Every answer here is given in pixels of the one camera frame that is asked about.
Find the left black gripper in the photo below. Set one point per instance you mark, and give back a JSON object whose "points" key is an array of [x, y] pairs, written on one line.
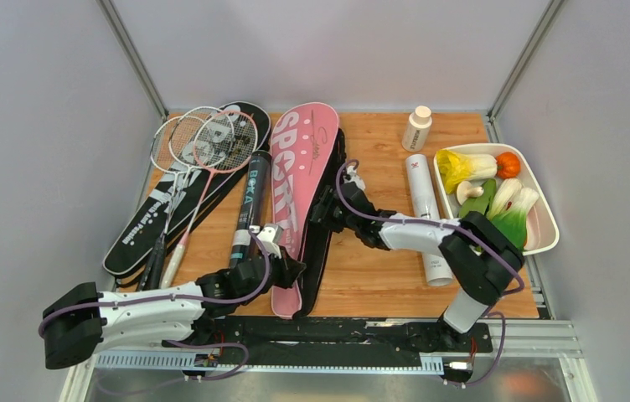
{"points": [[291, 269]]}

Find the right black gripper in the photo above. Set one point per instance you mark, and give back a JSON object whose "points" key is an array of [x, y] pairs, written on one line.
{"points": [[321, 210]]}

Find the black shuttlecock tube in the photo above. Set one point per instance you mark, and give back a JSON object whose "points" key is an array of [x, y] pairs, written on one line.
{"points": [[252, 205]]}

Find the pink racket cover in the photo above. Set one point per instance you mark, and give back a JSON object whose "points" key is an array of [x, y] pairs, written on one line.
{"points": [[304, 146]]}

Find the white shuttlecock tube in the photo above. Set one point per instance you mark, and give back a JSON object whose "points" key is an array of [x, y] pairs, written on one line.
{"points": [[423, 198]]}

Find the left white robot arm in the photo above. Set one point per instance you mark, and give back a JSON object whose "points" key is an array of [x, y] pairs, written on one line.
{"points": [[85, 321]]}

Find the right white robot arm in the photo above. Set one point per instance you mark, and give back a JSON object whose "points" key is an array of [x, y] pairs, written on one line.
{"points": [[482, 259]]}

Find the beige plastic bottle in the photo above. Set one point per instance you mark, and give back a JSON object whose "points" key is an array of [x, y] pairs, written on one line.
{"points": [[418, 127]]}

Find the yellow napa cabbage toy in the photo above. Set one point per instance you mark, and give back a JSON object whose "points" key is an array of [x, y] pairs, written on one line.
{"points": [[455, 167]]}

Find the mushroom toy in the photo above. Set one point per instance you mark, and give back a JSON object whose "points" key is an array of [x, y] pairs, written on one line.
{"points": [[466, 190]]}

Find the green leaf vegetable toy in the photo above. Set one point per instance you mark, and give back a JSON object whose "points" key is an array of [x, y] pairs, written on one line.
{"points": [[479, 204]]}

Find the black racket cover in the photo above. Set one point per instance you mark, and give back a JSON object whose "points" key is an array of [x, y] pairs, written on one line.
{"points": [[130, 251]]}

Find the bok choy toy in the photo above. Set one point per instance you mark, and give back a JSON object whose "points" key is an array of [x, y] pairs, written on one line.
{"points": [[512, 222]]}

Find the orange tomato toy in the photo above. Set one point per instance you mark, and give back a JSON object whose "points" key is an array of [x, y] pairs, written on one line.
{"points": [[508, 165]]}

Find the white plastic tray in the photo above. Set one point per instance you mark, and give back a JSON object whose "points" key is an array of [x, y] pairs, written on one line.
{"points": [[542, 229]]}

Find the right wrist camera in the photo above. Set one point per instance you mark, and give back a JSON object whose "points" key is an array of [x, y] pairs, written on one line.
{"points": [[351, 176]]}

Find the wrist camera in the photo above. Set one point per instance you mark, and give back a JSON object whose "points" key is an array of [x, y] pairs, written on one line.
{"points": [[351, 176], [269, 237]]}

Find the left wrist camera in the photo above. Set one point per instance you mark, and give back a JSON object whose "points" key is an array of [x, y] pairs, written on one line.
{"points": [[269, 237]]}

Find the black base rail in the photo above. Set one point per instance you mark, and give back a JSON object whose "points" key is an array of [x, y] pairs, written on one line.
{"points": [[327, 341]]}

